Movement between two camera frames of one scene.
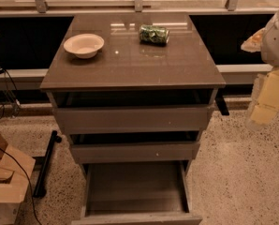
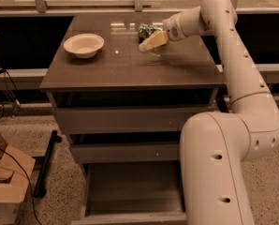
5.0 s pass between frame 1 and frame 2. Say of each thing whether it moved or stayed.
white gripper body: moved
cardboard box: stayed
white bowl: stayed
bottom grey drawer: stayed
